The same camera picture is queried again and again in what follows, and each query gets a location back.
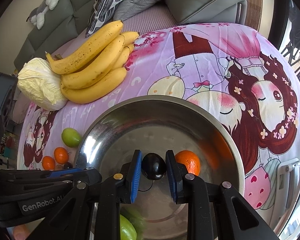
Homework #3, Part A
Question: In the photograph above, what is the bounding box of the grey leather cushion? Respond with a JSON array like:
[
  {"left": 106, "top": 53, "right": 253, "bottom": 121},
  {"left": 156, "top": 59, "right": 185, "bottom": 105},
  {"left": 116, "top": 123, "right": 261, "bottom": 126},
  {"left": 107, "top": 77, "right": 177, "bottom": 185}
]
[{"left": 164, "top": 0, "right": 252, "bottom": 25}]

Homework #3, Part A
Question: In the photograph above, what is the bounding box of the napa cabbage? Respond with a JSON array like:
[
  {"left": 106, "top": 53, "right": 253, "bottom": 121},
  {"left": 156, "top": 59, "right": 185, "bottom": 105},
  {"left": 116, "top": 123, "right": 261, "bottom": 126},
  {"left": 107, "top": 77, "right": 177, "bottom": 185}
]
[{"left": 17, "top": 57, "right": 68, "bottom": 111}]

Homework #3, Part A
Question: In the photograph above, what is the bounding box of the grey sofa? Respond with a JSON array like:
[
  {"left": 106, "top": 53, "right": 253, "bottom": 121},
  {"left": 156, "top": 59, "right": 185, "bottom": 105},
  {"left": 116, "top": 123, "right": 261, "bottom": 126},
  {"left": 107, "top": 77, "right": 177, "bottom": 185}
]
[{"left": 14, "top": 0, "right": 255, "bottom": 80}]

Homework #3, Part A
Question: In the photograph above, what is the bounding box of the yellow banana bunch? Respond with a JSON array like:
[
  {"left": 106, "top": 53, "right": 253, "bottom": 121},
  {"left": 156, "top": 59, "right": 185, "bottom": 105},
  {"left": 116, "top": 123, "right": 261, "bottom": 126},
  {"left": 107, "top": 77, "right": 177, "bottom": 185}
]
[{"left": 45, "top": 20, "right": 140, "bottom": 104}]

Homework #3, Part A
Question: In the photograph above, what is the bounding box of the person's left hand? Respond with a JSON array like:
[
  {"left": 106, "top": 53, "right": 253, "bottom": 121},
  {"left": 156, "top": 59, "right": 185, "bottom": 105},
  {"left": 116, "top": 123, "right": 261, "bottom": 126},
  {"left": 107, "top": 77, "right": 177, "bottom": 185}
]
[{"left": 14, "top": 224, "right": 38, "bottom": 240}]

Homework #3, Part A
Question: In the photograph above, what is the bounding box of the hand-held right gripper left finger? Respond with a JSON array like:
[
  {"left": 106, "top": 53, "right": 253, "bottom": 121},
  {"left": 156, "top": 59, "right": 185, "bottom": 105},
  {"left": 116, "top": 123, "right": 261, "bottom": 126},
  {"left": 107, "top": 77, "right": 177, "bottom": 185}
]
[{"left": 27, "top": 149, "right": 143, "bottom": 240}]

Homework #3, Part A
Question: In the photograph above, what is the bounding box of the grey fabric pillow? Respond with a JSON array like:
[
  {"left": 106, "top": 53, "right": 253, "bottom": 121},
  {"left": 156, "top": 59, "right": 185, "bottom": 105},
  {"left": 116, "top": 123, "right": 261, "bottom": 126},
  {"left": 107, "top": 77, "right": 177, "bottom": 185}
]
[{"left": 114, "top": 0, "right": 175, "bottom": 22}]

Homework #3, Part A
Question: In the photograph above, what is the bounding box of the black folding chair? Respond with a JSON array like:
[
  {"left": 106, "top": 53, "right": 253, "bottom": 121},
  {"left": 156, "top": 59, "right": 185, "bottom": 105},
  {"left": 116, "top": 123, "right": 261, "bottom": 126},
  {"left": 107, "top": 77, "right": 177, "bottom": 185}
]
[{"left": 280, "top": 0, "right": 300, "bottom": 80}]

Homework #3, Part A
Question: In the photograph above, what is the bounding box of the orange mandarin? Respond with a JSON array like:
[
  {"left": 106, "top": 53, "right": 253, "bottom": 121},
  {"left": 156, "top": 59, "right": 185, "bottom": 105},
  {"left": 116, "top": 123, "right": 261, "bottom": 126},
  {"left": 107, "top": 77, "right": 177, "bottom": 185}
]
[
  {"left": 174, "top": 150, "right": 201, "bottom": 177},
  {"left": 42, "top": 156, "right": 56, "bottom": 170},
  {"left": 54, "top": 147, "right": 70, "bottom": 164}
]

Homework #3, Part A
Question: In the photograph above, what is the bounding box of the slim green jujube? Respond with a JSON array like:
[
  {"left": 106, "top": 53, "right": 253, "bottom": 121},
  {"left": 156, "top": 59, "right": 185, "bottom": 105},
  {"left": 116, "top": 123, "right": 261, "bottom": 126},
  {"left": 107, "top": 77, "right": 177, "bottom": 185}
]
[{"left": 119, "top": 214, "right": 138, "bottom": 240}]

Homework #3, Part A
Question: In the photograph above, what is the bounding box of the grey and white plush toy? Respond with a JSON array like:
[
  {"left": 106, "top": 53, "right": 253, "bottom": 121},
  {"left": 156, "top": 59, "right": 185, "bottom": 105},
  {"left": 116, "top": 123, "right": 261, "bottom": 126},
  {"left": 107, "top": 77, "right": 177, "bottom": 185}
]
[{"left": 26, "top": 0, "right": 63, "bottom": 29}]

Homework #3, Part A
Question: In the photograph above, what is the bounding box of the stainless steel basin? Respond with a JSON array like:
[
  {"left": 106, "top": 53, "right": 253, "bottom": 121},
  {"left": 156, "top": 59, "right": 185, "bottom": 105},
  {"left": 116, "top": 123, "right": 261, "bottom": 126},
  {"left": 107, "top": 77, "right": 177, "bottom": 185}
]
[{"left": 73, "top": 95, "right": 245, "bottom": 240}]

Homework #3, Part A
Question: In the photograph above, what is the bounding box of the black and white patterned pillow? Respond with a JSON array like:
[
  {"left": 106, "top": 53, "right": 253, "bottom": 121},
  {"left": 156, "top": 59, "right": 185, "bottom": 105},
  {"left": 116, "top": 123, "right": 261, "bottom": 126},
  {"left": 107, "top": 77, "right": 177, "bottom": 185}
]
[{"left": 85, "top": 0, "right": 145, "bottom": 37}]

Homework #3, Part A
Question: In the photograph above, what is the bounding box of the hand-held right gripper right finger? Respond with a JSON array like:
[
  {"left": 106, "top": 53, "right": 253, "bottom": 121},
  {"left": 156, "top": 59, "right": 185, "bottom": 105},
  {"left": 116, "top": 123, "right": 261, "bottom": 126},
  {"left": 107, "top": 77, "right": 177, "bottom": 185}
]
[{"left": 165, "top": 149, "right": 280, "bottom": 240}]

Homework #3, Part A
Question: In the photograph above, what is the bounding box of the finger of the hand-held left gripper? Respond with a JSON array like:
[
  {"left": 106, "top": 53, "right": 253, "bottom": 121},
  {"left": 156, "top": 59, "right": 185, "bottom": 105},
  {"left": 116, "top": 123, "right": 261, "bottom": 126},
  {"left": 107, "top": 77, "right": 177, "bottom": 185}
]
[
  {"left": 52, "top": 167, "right": 102, "bottom": 190},
  {"left": 46, "top": 167, "right": 82, "bottom": 179}
]

